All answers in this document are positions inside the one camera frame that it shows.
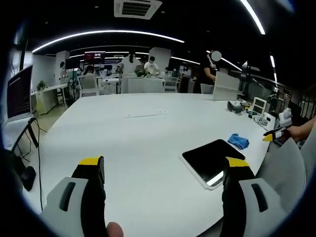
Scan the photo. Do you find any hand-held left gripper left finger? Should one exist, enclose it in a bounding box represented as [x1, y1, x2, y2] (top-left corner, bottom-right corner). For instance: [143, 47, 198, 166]
[41, 155, 109, 237]

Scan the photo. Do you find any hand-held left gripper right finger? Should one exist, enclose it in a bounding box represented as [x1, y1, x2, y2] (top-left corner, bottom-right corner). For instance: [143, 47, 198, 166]
[221, 156, 289, 237]

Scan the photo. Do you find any blue cleaning cloth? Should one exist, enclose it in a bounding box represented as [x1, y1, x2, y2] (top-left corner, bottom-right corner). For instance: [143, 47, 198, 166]
[227, 133, 250, 150]

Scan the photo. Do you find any black tablet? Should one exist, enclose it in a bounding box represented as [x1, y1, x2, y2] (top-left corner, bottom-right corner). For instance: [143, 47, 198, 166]
[179, 139, 247, 192]

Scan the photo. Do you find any person's left hand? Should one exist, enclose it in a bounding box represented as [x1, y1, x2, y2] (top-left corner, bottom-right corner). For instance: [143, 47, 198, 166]
[107, 221, 124, 237]

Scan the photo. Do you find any white game controller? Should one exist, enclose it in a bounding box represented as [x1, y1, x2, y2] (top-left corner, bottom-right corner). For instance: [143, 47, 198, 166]
[257, 116, 272, 126]

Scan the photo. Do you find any grey office chair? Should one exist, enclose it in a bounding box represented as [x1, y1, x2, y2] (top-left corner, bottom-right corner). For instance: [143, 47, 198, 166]
[255, 138, 316, 215]

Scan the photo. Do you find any black and white headset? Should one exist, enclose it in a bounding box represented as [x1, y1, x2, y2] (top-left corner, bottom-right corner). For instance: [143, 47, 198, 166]
[227, 100, 243, 116]

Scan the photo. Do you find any black computer mouse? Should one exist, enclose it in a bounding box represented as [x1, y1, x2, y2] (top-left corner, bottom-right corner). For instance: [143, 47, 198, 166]
[20, 165, 37, 192]

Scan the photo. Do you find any white partition board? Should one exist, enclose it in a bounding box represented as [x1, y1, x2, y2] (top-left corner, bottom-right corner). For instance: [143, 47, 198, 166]
[212, 71, 240, 101]

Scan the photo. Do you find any white office chair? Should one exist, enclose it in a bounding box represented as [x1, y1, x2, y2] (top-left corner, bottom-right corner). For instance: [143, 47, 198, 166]
[78, 73, 100, 97]

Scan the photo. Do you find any computer monitor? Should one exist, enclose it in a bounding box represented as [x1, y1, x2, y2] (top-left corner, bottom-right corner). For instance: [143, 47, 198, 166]
[6, 64, 34, 122]

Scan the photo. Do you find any ceiling air vent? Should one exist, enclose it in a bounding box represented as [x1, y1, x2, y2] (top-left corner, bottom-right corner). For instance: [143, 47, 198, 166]
[114, 0, 163, 19]

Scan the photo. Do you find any white picture frame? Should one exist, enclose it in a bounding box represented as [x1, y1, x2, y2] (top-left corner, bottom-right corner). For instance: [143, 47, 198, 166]
[252, 96, 267, 115]

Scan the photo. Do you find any black cable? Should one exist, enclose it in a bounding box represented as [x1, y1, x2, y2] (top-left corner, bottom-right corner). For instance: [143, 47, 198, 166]
[29, 117, 44, 212]

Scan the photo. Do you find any wall screen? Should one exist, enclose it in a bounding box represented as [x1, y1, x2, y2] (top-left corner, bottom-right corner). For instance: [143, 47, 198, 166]
[84, 51, 106, 63]

